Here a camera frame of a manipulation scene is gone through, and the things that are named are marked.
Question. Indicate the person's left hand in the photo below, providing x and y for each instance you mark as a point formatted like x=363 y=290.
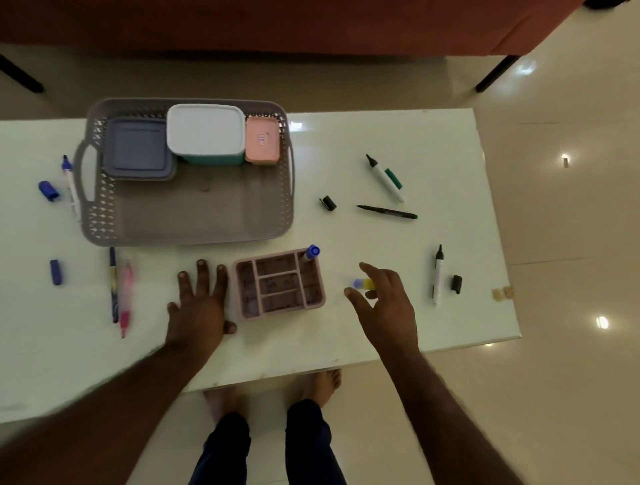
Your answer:
x=197 y=320

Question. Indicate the person's right hand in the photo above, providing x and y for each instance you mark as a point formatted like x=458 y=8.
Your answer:
x=392 y=315

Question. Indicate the person's right thumb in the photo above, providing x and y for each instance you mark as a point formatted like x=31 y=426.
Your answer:
x=357 y=300

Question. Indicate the person's left middle finger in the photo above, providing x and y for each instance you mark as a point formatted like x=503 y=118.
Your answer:
x=202 y=277

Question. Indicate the person's left thumb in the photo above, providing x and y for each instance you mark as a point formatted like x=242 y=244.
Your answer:
x=230 y=328

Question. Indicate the person's left little finger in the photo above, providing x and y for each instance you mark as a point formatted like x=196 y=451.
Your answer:
x=172 y=310

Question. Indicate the person's left forearm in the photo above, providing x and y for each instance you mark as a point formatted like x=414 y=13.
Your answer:
x=110 y=414

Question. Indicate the person's right forearm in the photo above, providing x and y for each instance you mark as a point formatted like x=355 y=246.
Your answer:
x=440 y=424

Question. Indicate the yellow and blue marker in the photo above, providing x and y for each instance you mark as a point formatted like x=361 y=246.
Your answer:
x=364 y=284

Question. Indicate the pink pen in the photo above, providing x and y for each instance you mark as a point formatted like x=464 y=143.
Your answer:
x=126 y=297

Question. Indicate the grey perforated plastic basket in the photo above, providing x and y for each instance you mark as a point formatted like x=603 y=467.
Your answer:
x=200 y=215

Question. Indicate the dark blue pen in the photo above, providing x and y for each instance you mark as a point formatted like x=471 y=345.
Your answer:
x=113 y=285

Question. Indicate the pink compartment organizer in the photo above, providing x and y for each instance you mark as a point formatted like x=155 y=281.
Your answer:
x=280 y=287

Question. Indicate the blue capped marker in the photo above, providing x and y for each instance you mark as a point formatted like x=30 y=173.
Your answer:
x=311 y=252

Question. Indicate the person's left foot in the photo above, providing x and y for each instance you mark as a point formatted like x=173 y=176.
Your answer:
x=222 y=402

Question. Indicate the person's foot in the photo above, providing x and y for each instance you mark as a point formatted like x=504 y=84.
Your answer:
x=320 y=387
x=222 y=402

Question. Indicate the white marker with black tip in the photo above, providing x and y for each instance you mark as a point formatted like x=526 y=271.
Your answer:
x=438 y=277

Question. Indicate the thin black pen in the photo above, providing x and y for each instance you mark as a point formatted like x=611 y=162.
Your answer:
x=387 y=211

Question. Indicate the person's right foot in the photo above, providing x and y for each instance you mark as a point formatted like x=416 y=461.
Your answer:
x=320 y=387

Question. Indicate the black marker cap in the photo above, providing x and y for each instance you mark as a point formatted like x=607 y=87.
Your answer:
x=456 y=284
x=328 y=203

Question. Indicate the blue marker cap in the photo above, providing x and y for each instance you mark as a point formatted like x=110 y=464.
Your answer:
x=49 y=191
x=56 y=272

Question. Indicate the white marker with green label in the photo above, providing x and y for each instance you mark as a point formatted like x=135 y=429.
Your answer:
x=386 y=179

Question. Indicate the person's left leg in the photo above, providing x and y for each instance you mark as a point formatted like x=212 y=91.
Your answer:
x=222 y=452

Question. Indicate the person's leg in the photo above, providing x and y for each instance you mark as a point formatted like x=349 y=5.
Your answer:
x=310 y=444
x=222 y=452

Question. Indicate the person's right leg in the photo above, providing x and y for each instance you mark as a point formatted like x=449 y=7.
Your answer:
x=310 y=444

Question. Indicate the grey-blue lidded container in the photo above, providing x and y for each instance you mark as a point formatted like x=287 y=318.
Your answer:
x=138 y=148

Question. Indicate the beige tape piece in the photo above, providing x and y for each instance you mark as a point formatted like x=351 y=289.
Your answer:
x=502 y=293

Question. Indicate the teal container with white lid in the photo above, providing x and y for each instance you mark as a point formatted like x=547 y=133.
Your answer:
x=206 y=131

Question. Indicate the pink lidded container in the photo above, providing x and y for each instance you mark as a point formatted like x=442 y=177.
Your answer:
x=262 y=141

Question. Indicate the white marker with blue tip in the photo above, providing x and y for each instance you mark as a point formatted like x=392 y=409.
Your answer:
x=71 y=186

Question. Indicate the brown covered table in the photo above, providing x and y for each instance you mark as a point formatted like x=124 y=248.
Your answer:
x=280 y=25

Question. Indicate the black table leg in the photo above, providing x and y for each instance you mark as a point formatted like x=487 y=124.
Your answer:
x=497 y=73
x=21 y=74

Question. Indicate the dark object on floor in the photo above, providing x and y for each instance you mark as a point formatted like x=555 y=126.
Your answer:
x=606 y=3

